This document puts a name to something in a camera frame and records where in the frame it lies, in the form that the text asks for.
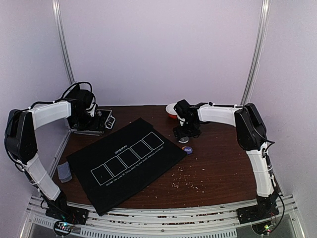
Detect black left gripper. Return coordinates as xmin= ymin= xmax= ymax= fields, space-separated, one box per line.
xmin=73 ymin=110 xmax=105 ymax=131

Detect purple small blind button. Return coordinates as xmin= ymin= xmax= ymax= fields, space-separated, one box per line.
xmin=182 ymin=146 xmax=193 ymax=155

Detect black dealer button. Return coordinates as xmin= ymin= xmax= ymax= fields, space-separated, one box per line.
xmin=178 ymin=137 xmax=189 ymax=144

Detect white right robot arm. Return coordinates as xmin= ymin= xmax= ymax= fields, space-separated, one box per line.
xmin=173 ymin=100 xmax=277 ymax=219

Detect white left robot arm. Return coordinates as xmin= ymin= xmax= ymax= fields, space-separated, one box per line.
xmin=4 ymin=100 xmax=97 ymax=202

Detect white and red bowl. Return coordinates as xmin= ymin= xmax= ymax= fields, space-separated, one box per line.
xmin=165 ymin=103 xmax=178 ymax=119

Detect aluminium poker chip case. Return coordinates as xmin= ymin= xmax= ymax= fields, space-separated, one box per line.
xmin=66 ymin=83 xmax=116 ymax=136

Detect grey playing card deck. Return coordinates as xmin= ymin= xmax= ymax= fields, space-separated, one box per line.
xmin=57 ymin=162 xmax=72 ymax=183

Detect black poker play mat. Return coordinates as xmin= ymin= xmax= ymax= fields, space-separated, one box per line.
xmin=66 ymin=118 xmax=187 ymax=216

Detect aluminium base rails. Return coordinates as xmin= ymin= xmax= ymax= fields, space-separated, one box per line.
xmin=18 ymin=195 xmax=306 ymax=238

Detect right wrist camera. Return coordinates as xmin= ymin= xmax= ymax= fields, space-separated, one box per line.
xmin=173 ymin=99 xmax=191 ymax=118

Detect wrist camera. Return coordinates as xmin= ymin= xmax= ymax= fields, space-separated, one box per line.
xmin=75 ymin=89 xmax=95 ymax=108
xmin=173 ymin=99 xmax=191 ymax=118

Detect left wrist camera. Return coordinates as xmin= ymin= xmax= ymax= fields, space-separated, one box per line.
xmin=75 ymin=89 xmax=95 ymax=108

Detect right aluminium frame post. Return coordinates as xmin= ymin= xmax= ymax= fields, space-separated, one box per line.
xmin=240 ymin=0 xmax=271 ymax=105

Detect aluminium frame post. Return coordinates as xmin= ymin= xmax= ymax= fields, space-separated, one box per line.
xmin=240 ymin=0 xmax=271 ymax=105
xmin=52 ymin=0 xmax=75 ymax=85

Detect left aluminium frame post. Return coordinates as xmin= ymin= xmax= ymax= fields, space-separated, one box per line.
xmin=52 ymin=0 xmax=75 ymax=85

